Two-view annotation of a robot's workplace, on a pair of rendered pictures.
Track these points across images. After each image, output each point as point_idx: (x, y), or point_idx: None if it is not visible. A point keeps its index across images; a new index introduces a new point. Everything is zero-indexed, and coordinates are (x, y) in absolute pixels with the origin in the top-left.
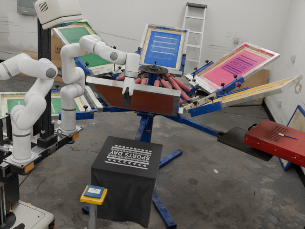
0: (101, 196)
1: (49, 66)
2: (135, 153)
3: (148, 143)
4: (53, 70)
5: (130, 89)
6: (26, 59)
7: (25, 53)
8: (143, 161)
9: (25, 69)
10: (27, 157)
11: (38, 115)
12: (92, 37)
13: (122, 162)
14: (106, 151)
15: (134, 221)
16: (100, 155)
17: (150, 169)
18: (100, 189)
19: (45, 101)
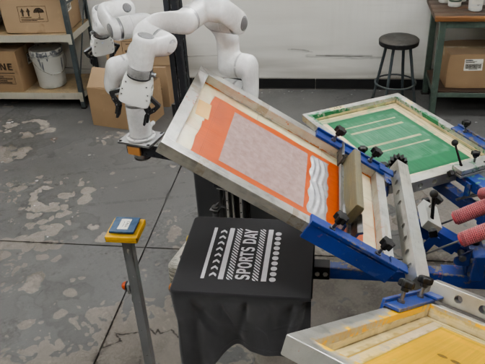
0: (116, 235)
1: (109, 20)
2: (255, 259)
3: (306, 276)
4: (110, 28)
5: (119, 92)
6: (99, 4)
7: (123, 0)
8: (226, 271)
9: (97, 16)
10: (132, 136)
11: (110, 82)
12: (203, 1)
13: (216, 246)
14: (253, 224)
15: None
16: (235, 220)
17: (201, 282)
18: (127, 229)
19: (113, 67)
